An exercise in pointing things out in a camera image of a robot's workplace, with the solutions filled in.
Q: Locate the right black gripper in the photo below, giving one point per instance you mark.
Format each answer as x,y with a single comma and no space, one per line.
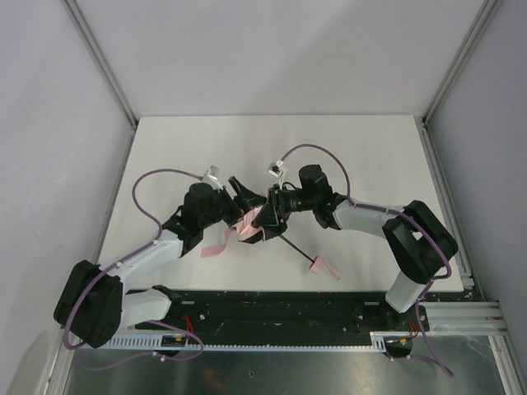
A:
276,206

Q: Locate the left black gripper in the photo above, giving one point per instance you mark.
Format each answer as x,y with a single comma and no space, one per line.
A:
230,204

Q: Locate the pink folding umbrella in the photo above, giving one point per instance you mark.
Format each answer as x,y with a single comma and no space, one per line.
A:
215,239

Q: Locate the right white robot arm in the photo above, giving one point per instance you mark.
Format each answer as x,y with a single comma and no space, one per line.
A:
421,245

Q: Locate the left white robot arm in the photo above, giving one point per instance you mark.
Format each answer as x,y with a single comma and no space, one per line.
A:
97,300

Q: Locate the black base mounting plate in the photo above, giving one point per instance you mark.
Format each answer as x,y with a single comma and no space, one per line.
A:
285,317

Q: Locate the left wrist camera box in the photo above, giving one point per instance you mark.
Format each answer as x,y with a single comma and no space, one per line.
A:
212,173

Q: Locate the grey slotted cable duct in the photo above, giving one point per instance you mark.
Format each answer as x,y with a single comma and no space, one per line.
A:
159,341

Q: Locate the aluminium frame rail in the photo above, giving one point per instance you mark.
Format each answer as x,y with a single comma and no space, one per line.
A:
466,313

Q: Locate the left aluminium frame post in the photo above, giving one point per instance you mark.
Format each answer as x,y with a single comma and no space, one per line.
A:
80,23

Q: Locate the aluminium frame post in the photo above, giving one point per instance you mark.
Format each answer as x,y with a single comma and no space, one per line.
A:
469,43
80,23

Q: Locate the right aluminium frame post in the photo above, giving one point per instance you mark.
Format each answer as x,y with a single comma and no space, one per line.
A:
469,43

